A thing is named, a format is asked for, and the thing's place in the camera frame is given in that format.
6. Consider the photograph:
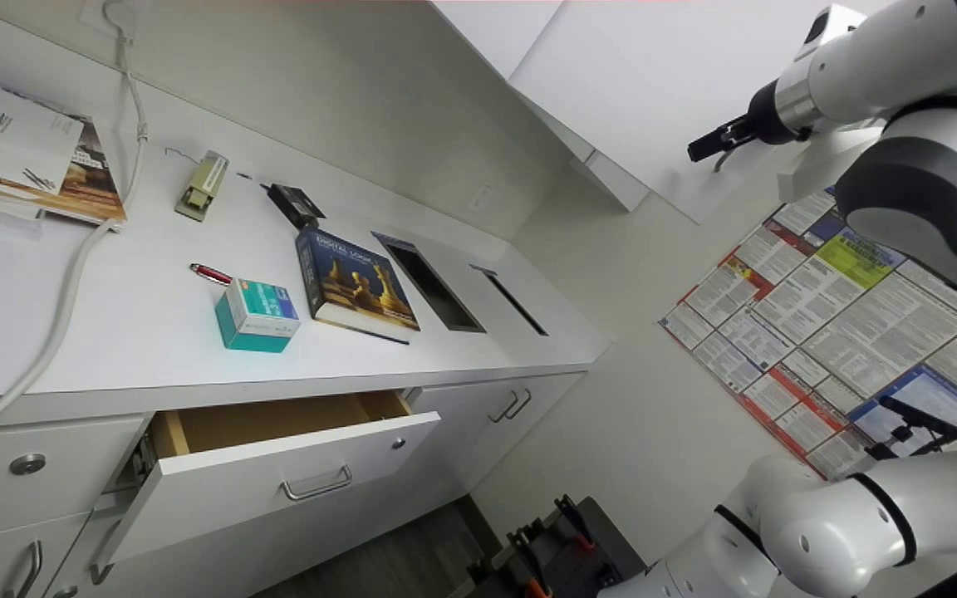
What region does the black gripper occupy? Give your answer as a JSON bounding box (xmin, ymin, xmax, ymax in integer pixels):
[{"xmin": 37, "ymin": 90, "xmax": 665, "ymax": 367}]
[{"xmin": 684, "ymin": 81, "xmax": 796, "ymax": 167}]

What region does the white overhead cabinet door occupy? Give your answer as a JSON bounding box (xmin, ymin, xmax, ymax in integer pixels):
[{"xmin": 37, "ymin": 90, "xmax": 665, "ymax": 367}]
[
  {"xmin": 428, "ymin": 0, "xmax": 566, "ymax": 81},
  {"xmin": 509, "ymin": 0, "xmax": 838, "ymax": 216}
]

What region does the white base cabinet front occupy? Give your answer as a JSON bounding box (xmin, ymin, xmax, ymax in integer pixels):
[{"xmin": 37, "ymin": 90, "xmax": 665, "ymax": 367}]
[{"xmin": 405, "ymin": 368, "xmax": 591, "ymax": 524}]

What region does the open white wooden drawer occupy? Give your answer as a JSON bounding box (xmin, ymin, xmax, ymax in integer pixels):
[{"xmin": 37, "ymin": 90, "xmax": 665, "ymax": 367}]
[{"xmin": 88, "ymin": 390, "xmax": 445, "ymax": 568}]

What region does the black tripod stand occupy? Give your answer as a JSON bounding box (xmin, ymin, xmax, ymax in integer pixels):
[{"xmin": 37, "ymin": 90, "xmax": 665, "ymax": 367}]
[{"xmin": 876, "ymin": 393, "xmax": 957, "ymax": 598}]

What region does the dark blue cover book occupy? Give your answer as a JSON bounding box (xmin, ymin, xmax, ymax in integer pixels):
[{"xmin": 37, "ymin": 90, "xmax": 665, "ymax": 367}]
[{"xmin": 291, "ymin": 221, "xmax": 426, "ymax": 350}]

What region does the black floor case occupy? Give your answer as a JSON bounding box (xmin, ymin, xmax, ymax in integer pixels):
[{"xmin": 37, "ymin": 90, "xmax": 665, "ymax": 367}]
[{"xmin": 541, "ymin": 495, "xmax": 652, "ymax": 591}]

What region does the black flat device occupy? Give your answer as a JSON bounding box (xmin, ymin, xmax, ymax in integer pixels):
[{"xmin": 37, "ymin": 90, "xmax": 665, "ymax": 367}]
[{"xmin": 258, "ymin": 180, "xmax": 327, "ymax": 231}]

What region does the teal white cardboard box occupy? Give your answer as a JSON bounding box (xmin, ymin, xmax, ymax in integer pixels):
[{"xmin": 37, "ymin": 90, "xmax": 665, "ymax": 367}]
[{"xmin": 210, "ymin": 277, "xmax": 304, "ymax": 359}]

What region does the beige stapler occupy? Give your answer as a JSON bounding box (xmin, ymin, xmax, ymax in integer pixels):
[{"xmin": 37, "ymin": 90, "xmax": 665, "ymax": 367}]
[{"xmin": 171, "ymin": 147, "xmax": 233, "ymax": 226}]

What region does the red pen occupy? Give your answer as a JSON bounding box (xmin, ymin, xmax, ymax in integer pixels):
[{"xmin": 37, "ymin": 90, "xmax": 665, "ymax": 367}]
[{"xmin": 186, "ymin": 258, "xmax": 236, "ymax": 290}]

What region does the white drawer front with lock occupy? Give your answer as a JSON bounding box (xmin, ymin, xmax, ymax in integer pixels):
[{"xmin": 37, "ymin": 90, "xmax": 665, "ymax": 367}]
[{"xmin": 0, "ymin": 411, "xmax": 155, "ymax": 546}]

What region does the white booklet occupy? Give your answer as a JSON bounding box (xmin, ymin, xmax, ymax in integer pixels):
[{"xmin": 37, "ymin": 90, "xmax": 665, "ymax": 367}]
[{"xmin": 0, "ymin": 65, "xmax": 86, "ymax": 197}]

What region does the round silver lock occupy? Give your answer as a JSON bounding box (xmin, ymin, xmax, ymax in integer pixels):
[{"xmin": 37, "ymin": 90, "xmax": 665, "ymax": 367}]
[{"xmin": 7, "ymin": 450, "xmax": 48, "ymax": 481}]

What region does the red-bordered wall poster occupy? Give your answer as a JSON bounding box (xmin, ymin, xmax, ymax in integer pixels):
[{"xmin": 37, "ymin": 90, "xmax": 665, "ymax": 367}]
[{"xmin": 658, "ymin": 189, "xmax": 957, "ymax": 481}]

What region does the silver base cabinet handle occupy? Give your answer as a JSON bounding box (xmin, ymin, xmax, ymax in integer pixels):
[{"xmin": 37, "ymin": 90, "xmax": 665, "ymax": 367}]
[
  {"xmin": 86, "ymin": 510, "xmax": 133, "ymax": 587},
  {"xmin": 497, "ymin": 390, "xmax": 538, "ymax": 430},
  {"xmin": 0, "ymin": 539, "xmax": 45, "ymax": 598},
  {"xmin": 484, "ymin": 386, "xmax": 524, "ymax": 424}
]

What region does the orange-handled clamp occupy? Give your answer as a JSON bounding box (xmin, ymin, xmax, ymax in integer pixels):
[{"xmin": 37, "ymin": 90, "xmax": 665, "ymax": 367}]
[
  {"xmin": 552, "ymin": 495, "xmax": 603, "ymax": 559},
  {"xmin": 497, "ymin": 528, "xmax": 558, "ymax": 598}
]

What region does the silver drawer handle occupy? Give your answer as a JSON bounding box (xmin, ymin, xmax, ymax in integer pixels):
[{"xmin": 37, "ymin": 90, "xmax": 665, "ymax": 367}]
[{"xmin": 276, "ymin": 462, "xmax": 356, "ymax": 508}]

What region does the white thick cable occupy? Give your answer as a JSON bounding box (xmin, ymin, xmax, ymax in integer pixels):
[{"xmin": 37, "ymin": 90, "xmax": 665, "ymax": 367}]
[{"xmin": 0, "ymin": 0, "xmax": 155, "ymax": 462}]

